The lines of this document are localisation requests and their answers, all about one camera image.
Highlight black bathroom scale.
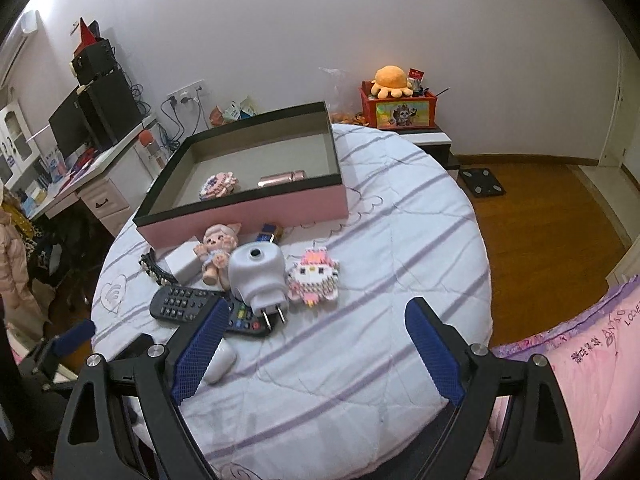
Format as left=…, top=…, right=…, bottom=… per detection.
left=460, top=167, right=506, bottom=198

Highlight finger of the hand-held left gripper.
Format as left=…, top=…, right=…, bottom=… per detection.
left=17, top=319, right=97, bottom=391

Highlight orange octopus plush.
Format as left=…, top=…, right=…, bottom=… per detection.
left=370, top=65, right=415, bottom=100

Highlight rose gold metal tube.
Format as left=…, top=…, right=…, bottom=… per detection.
left=257, top=170, right=306, bottom=189

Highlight pink patterned packets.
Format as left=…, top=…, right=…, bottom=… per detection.
left=199, top=172, right=238, bottom=201

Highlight small doll figurine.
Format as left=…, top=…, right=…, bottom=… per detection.
left=194, top=222, right=243, bottom=291

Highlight white pink bead cat figure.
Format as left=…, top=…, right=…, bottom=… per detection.
left=286, top=247, right=341, bottom=309

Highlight black studded bracelet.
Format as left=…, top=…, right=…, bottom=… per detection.
left=139, top=247, right=178, bottom=285

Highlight papers on desk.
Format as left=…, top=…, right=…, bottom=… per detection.
left=30, top=147, right=101, bottom=201

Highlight white earbuds case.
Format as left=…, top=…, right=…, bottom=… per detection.
left=202, top=341, right=237, bottom=385

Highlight black computer tower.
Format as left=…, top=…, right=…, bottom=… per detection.
left=77, top=67, right=145, bottom=152

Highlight white door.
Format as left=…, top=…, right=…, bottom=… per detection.
left=597, top=35, right=640, bottom=171

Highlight white desk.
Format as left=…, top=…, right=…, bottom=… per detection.
left=22, top=115, right=161, bottom=241

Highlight red toy box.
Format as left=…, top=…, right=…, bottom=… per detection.
left=359, top=85, right=438, bottom=131

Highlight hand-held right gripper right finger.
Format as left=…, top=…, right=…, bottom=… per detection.
left=404, top=296, right=581, bottom=480

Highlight pink storage box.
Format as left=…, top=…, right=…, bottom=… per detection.
left=132, top=101, right=350, bottom=252

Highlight white nightstand black top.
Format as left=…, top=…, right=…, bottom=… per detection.
left=395, top=125, right=461, bottom=176

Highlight black cables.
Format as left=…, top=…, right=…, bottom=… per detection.
left=159, top=97, right=188, bottom=153

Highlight white air conditioner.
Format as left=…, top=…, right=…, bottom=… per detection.
left=0, top=10, right=41, bottom=86

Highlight red paper item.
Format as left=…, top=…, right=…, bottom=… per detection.
left=74, top=17, right=101, bottom=56

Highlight black box on tower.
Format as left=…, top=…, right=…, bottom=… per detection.
left=70, top=37, right=121, bottom=86

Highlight black glasses case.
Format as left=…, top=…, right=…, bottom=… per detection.
left=150, top=285, right=273, bottom=338

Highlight clear plastic bag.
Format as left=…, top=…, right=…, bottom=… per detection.
left=318, top=66, right=371, bottom=123

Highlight pink padded jacket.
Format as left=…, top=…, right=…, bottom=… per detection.
left=0, top=185, right=46, bottom=331

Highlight pink printed blanket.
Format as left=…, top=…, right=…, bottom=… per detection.
left=480, top=275, right=640, bottom=480

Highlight white wall socket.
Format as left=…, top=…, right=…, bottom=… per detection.
left=167, top=79, right=207, bottom=106

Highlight small white box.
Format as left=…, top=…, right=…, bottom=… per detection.
left=162, top=240, right=208, bottom=283

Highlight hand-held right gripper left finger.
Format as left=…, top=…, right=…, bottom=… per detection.
left=52, top=296, right=231, bottom=480

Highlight black office chair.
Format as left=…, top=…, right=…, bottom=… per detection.
left=30, top=210, right=101, bottom=311

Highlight white glass cabinet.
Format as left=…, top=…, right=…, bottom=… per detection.
left=0, top=97, right=41, bottom=191

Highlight black monitor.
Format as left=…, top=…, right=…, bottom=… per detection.
left=48, top=94, right=93, bottom=161

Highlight blue small packet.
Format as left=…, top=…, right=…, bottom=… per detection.
left=255, top=223, right=283, bottom=246

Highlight clear bottle orange cap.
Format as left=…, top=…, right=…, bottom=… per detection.
left=139, top=130, right=167, bottom=171

